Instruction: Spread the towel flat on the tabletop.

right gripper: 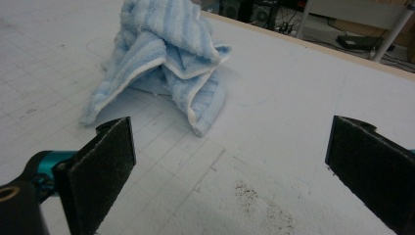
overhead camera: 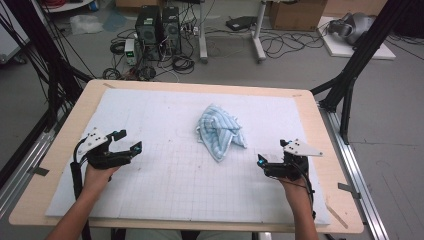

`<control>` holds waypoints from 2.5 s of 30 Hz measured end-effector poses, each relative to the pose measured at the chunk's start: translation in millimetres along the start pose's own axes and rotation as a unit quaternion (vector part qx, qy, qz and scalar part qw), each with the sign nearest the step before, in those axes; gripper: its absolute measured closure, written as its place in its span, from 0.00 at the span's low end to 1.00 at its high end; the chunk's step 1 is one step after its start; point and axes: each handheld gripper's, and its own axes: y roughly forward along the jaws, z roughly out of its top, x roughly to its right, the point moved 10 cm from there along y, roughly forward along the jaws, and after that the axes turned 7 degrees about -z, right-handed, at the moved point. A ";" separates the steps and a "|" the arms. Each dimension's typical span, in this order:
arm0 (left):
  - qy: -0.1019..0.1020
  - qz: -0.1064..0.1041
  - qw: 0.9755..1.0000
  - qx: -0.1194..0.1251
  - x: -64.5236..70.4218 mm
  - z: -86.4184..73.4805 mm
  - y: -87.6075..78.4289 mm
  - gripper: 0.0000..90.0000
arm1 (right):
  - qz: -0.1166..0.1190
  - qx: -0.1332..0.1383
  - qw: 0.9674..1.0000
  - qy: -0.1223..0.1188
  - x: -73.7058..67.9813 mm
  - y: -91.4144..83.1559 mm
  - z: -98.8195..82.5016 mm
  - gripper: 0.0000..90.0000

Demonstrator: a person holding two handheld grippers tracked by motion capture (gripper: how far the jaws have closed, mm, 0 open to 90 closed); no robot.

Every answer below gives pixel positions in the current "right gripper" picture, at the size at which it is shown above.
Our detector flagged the flat black device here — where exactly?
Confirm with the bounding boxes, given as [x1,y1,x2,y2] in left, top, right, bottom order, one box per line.
[336,33,395,52]

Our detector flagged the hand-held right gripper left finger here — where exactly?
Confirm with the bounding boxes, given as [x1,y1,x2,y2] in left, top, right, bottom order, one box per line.
[53,116,137,235]

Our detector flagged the black computer tower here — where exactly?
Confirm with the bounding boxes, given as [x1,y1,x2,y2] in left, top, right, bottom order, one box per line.
[219,0,243,20]
[250,2,279,29]

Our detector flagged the light blue striped towel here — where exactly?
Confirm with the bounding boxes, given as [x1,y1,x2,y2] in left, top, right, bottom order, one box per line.
[78,0,233,138]

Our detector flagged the black floor cables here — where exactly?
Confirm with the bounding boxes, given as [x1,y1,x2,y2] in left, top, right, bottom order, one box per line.
[381,50,415,72]
[275,9,306,36]

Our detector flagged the white desk leg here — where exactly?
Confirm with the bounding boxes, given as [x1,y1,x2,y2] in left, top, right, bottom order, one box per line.
[295,0,315,39]
[371,4,415,64]

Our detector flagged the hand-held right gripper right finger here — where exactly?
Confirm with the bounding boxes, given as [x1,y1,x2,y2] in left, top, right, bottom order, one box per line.
[324,115,415,235]

